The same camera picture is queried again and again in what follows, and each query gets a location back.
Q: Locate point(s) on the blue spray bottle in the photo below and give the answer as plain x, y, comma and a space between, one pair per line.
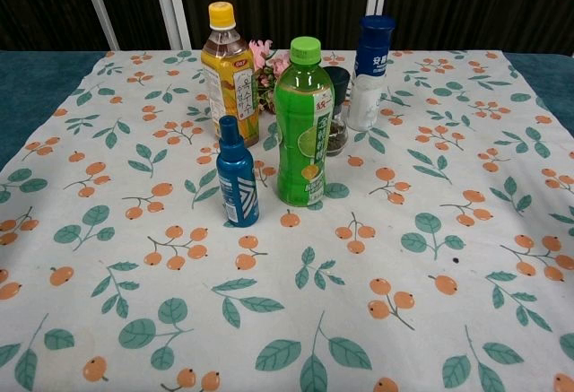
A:
237, 185

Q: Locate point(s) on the orange fruit print tablecloth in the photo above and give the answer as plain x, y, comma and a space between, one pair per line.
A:
403, 230

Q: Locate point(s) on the pink flower bouquet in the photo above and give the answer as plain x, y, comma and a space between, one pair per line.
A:
264, 73

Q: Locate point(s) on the yellow capped tea bottle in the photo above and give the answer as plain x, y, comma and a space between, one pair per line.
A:
228, 96

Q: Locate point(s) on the thin white partition post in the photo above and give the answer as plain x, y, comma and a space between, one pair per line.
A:
98, 6

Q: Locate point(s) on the white bottle with blue cap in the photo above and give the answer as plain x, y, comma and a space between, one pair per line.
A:
370, 96

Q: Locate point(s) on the black capped pepper grinder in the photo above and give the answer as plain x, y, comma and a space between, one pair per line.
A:
337, 137

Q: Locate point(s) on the green tea bottle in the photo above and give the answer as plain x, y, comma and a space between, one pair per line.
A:
300, 141

